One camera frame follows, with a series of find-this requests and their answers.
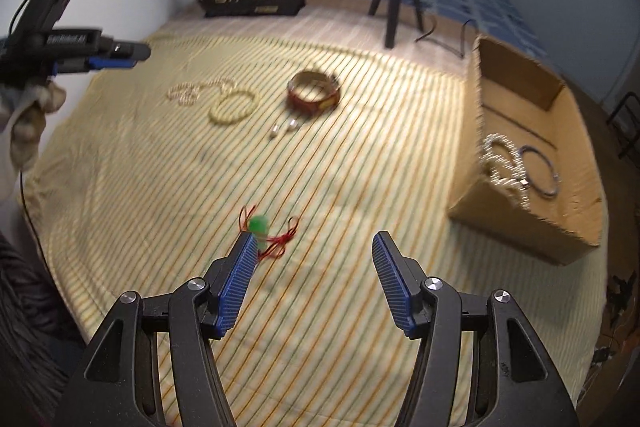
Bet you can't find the pearl necklace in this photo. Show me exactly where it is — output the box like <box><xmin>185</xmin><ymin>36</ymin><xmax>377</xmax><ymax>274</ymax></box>
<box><xmin>167</xmin><ymin>76</ymin><xmax>236</xmax><ymax>107</ymax></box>

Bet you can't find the person's left forearm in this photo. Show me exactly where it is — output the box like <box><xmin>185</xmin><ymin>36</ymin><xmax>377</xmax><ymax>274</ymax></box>
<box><xmin>0</xmin><ymin>127</ymin><xmax>26</xmax><ymax>233</ymax></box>

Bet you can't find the cardboard box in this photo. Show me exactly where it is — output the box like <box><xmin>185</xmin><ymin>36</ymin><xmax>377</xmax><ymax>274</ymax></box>
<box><xmin>446</xmin><ymin>34</ymin><xmax>607</xmax><ymax>266</ymax></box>

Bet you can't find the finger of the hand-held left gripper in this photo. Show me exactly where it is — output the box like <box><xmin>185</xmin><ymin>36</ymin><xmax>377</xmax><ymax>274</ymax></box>
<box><xmin>89</xmin><ymin>38</ymin><xmax>152</xmax><ymax>70</ymax></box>

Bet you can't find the person's left hand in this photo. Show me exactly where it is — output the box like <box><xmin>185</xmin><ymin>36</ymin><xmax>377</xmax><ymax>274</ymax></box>
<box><xmin>0</xmin><ymin>79</ymin><xmax>67</xmax><ymax>168</ymax></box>

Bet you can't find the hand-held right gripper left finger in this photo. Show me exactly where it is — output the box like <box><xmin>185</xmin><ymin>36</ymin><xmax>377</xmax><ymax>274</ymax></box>
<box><xmin>54</xmin><ymin>231</ymin><xmax>261</xmax><ymax>427</ymax></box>

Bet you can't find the black metal shoe rack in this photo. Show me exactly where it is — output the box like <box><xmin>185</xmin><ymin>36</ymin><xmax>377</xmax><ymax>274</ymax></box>
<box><xmin>605</xmin><ymin>90</ymin><xmax>640</xmax><ymax>158</ymax></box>

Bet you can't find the blue bangle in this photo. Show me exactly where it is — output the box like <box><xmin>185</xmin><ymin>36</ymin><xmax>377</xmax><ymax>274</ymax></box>
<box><xmin>517</xmin><ymin>144</ymin><xmax>564</xmax><ymax>198</ymax></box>

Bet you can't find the beige bead bracelet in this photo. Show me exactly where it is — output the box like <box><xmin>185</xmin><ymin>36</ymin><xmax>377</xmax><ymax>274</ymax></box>
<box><xmin>208</xmin><ymin>89</ymin><xmax>257</xmax><ymax>126</ymax></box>

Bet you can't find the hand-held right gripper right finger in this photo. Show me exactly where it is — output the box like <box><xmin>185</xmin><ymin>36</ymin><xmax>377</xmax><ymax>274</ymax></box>
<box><xmin>371</xmin><ymin>231</ymin><xmax>581</xmax><ymax>427</ymax></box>

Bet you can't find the white beaded necklace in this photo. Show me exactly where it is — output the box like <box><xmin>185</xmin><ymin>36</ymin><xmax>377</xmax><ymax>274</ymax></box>
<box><xmin>481</xmin><ymin>132</ymin><xmax>534</xmax><ymax>208</ymax></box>

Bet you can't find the red strap watch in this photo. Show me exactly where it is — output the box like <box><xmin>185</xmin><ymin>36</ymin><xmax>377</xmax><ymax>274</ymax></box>
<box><xmin>287</xmin><ymin>70</ymin><xmax>342</xmax><ymax>112</ymax></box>

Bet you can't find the yellow striped sheet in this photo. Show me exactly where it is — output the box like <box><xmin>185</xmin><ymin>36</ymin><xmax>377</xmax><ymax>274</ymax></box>
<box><xmin>20</xmin><ymin>26</ymin><xmax>610</xmax><ymax>427</ymax></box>

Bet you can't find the tan checked bedsheet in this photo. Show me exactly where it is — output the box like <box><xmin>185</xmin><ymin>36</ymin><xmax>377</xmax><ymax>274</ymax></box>
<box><xmin>162</xmin><ymin>0</ymin><xmax>478</xmax><ymax>58</ymax></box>

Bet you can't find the green pendant with red cord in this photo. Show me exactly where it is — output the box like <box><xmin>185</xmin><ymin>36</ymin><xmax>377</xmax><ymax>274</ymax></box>
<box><xmin>238</xmin><ymin>205</ymin><xmax>300</xmax><ymax>263</ymax></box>

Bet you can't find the dark cloth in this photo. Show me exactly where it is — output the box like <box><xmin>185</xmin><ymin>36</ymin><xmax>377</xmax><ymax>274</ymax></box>
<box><xmin>0</xmin><ymin>229</ymin><xmax>88</xmax><ymax>427</ymax></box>

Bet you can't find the black ring light cable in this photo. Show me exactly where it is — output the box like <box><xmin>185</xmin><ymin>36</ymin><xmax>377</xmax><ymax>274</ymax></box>
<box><xmin>415</xmin><ymin>19</ymin><xmax>477</xmax><ymax>58</ymax></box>

